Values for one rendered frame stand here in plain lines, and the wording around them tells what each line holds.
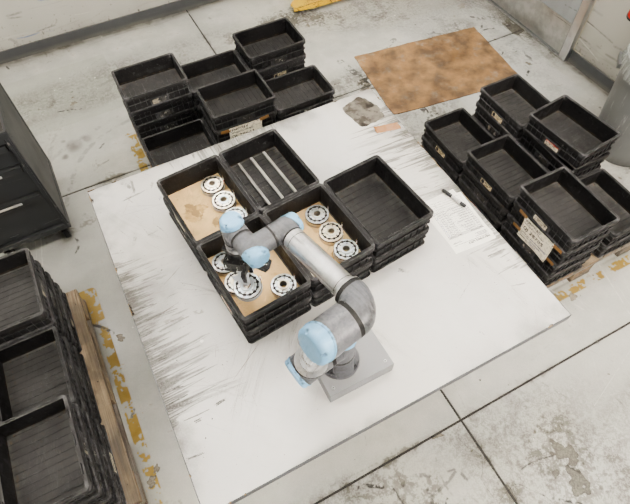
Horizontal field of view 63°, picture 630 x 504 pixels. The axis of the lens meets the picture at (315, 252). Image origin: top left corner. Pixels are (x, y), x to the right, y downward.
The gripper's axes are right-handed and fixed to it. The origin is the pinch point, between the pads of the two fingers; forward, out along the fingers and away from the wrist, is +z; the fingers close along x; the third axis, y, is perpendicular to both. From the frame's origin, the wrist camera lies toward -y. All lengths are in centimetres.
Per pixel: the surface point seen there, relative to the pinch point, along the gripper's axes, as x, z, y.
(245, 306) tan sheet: 3.6, 16.4, 3.1
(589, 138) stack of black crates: -156, 50, -149
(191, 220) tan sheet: -32, 16, 38
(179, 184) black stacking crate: -47, 12, 49
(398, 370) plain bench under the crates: 12, 30, -59
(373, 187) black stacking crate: -66, 17, -36
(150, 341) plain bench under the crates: 20, 29, 40
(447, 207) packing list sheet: -72, 29, -71
